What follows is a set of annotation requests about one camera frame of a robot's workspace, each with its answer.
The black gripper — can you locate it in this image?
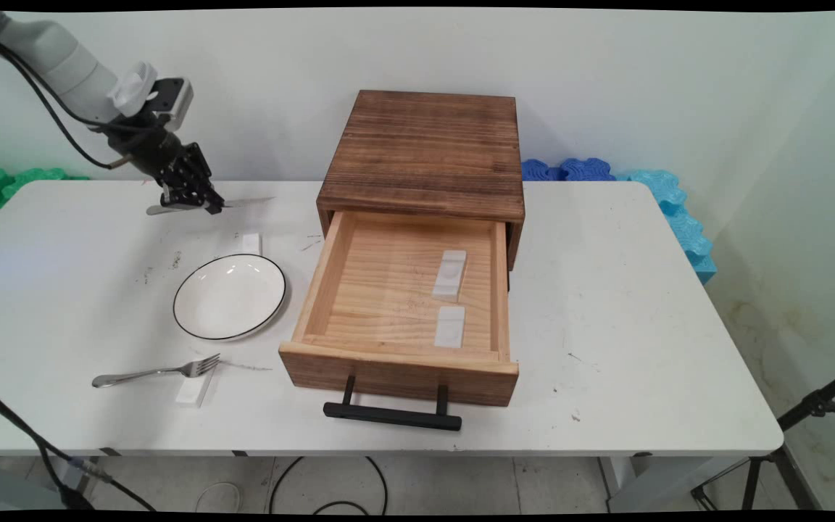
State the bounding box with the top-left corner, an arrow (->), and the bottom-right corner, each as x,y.
108,129 -> 227,215

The silver table knife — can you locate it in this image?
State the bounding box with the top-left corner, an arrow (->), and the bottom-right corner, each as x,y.
146,196 -> 275,216

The white plate with black rim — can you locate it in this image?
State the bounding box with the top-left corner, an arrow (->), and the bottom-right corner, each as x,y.
173,253 -> 288,342

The silver fork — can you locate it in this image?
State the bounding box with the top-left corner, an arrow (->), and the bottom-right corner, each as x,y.
91,354 -> 221,389

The long white rest block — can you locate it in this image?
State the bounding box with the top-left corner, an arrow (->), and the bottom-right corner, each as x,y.
175,362 -> 217,408

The light wooden drawer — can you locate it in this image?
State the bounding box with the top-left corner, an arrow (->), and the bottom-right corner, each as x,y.
278,210 -> 520,408

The dark brown wooden cabinet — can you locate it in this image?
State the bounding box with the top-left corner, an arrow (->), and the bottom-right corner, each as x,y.
316,90 -> 526,271

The white cutlery rest with dent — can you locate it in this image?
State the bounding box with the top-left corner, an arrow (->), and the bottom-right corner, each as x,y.
431,250 -> 468,303

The flat white cutlery rest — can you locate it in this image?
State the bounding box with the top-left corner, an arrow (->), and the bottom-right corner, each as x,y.
434,305 -> 466,349

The dark blue foam mat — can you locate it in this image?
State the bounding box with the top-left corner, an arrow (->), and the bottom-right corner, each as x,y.
521,158 -> 616,182

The light blue foam mat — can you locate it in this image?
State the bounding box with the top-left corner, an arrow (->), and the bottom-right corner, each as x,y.
615,170 -> 718,285

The white table leg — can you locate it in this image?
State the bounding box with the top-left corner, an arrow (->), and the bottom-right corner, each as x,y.
599,455 -> 726,513

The black tripod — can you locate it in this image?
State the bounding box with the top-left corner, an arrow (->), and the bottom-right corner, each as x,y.
691,362 -> 835,512

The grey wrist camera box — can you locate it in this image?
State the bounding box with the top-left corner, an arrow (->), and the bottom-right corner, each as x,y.
144,78 -> 194,133

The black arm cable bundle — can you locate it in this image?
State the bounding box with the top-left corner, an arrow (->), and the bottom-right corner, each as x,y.
0,29 -> 132,172

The white ribbed camera mount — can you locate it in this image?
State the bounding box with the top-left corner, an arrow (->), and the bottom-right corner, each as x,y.
107,62 -> 159,117

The black cable with connector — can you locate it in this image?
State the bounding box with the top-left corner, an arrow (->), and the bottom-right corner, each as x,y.
0,376 -> 159,512

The black drawer handle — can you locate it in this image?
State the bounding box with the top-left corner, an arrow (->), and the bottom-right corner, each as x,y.
323,376 -> 463,432

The black floor cable loop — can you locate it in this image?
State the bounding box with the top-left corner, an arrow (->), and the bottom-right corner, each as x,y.
268,456 -> 389,515

